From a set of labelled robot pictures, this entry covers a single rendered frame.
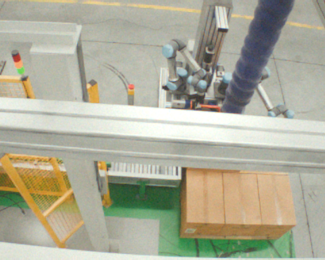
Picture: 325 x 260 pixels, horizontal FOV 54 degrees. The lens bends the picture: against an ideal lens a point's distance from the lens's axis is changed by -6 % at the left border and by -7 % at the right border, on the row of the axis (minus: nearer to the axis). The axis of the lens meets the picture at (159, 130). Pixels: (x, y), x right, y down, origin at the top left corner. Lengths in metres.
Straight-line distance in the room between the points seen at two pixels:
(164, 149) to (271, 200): 3.13
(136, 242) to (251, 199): 1.37
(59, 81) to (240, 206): 2.75
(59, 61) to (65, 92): 0.17
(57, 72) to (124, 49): 4.41
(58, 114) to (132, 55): 4.79
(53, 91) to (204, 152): 0.75
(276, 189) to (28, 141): 3.36
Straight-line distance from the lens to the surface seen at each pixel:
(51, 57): 1.19
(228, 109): 3.04
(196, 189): 3.61
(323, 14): 1.66
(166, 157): 0.75
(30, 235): 4.09
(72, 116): 0.73
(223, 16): 3.08
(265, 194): 3.81
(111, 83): 5.08
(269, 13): 2.33
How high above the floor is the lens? 3.78
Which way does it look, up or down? 56 degrees down
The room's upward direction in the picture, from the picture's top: 8 degrees clockwise
